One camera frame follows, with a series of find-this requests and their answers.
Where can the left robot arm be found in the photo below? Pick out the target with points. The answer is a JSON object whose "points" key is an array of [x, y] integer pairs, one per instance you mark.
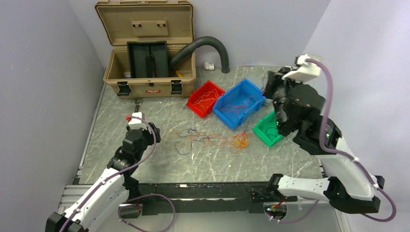
{"points": [[114, 186]]}

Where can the black toolbox tray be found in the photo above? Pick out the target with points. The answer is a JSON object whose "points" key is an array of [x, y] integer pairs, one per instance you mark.
{"points": [[148, 59]]}

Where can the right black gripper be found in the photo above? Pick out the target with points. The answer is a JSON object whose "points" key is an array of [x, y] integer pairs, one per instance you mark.
{"points": [[275, 79]]}

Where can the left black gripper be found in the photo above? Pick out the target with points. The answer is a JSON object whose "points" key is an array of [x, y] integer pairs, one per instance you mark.
{"points": [[156, 131]]}

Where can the green plastic bin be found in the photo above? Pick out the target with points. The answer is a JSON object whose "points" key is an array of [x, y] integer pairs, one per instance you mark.
{"points": [[266, 129]]}

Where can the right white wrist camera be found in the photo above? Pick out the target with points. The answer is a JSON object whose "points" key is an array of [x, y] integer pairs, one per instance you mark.
{"points": [[304, 71]]}

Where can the tan plastic toolbox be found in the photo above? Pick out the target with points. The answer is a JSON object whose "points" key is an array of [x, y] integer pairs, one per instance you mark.
{"points": [[145, 35]]}

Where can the silver wrench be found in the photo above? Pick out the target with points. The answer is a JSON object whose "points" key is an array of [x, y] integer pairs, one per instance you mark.
{"points": [[138, 102]]}

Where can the white pipe fitting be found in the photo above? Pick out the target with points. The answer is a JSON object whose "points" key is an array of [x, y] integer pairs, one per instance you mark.
{"points": [[209, 66]]}

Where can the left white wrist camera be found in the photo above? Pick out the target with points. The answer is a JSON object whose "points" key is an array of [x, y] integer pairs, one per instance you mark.
{"points": [[136, 120]]}

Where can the grey plastic case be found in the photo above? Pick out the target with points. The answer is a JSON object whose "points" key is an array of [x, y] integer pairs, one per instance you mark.
{"points": [[260, 82]]}

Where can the blue plastic bin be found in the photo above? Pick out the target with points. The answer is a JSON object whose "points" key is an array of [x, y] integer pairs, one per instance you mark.
{"points": [[238, 104]]}

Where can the red plastic bin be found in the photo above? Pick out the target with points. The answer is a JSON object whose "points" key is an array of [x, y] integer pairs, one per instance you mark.
{"points": [[202, 100]]}

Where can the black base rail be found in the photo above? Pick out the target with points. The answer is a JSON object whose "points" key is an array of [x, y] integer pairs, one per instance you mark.
{"points": [[158, 198]]}

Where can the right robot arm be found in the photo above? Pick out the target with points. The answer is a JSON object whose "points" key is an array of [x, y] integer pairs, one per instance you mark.
{"points": [[297, 109]]}

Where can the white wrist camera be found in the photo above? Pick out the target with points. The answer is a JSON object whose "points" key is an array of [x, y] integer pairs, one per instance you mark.
{"points": [[304, 71], [136, 120]]}

